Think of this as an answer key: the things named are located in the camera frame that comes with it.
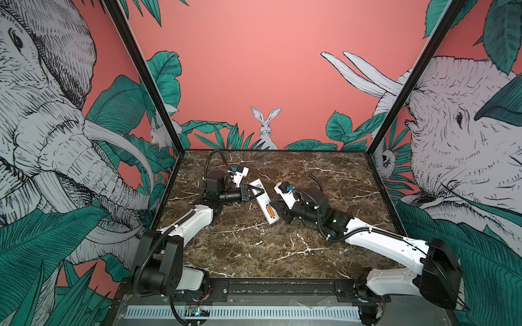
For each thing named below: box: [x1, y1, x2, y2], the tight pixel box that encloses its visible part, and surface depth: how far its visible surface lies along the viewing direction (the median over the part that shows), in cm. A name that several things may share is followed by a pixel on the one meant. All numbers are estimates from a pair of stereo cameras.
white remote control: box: [248, 177, 281, 225], surface depth 79 cm
